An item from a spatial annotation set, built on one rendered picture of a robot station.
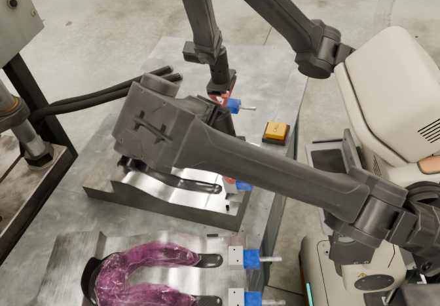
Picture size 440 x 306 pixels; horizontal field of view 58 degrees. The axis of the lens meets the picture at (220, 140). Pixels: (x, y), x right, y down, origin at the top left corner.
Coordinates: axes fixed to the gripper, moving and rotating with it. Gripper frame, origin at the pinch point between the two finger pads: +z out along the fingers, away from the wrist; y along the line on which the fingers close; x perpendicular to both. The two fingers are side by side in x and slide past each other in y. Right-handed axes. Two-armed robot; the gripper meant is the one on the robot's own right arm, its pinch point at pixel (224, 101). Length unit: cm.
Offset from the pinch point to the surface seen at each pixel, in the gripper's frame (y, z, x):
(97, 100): 5.2, 3.6, -47.2
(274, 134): 0.4, 11.8, 16.0
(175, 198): 34.7, 6.6, -3.6
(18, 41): 2, -17, -73
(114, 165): 27.2, 8.4, -29.2
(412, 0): -244, 97, 65
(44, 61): -109, 92, -207
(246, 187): 31.0, -0.8, 16.8
